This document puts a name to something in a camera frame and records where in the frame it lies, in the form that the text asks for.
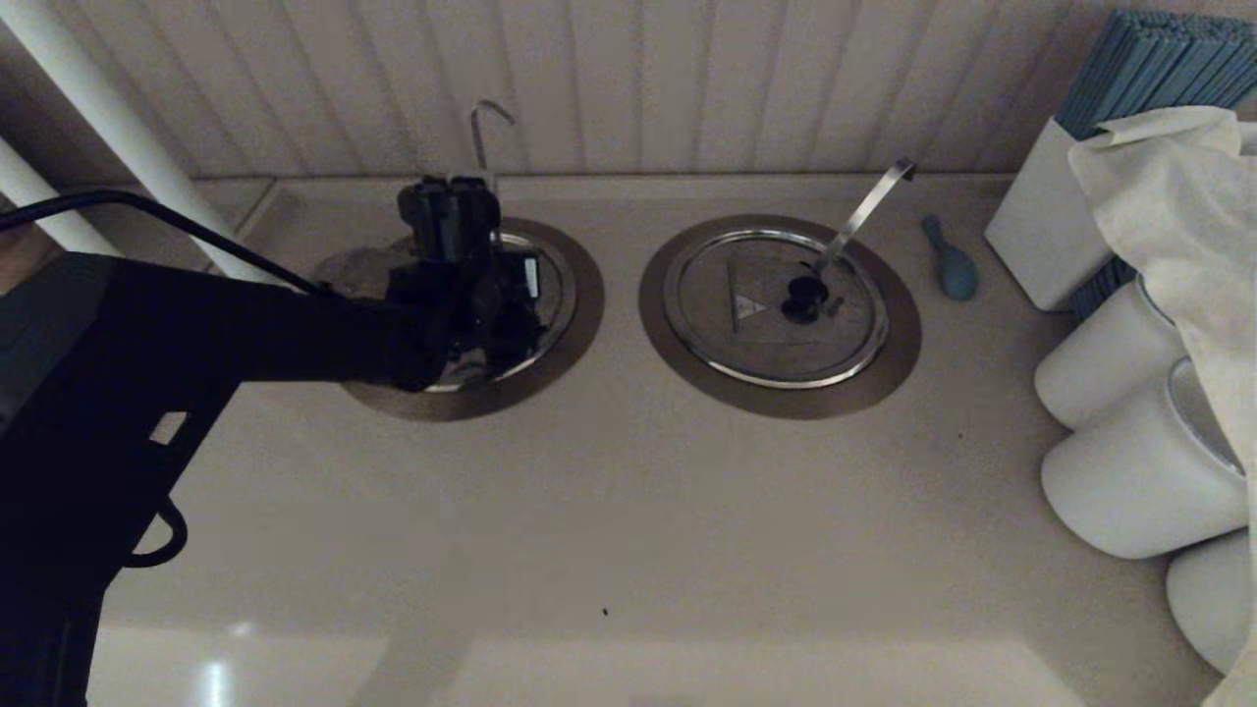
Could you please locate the steel ladle with hooked handle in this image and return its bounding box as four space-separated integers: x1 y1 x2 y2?
469 98 516 180
811 159 918 274

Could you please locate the blue plastic spoon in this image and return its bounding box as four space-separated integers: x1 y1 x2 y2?
920 212 980 302

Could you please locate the white metal pole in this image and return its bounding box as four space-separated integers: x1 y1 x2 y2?
0 137 119 258
0 0 291 288

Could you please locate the white rectangular holder box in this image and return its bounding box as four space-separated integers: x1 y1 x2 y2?
985 115 1140 313

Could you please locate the blue stick bundle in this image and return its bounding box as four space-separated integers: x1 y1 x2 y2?
1068 257 1140 323
1056 8 1257 140

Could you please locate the white cylindrical container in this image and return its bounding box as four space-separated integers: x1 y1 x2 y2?
1035 275 1191 431
1166 528 1257 677
1041 356 1253 561

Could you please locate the white woven cloth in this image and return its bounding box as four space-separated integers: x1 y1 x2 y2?
1068 104 1257 707

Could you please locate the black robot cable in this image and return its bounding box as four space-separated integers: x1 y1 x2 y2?
0 190 330 298

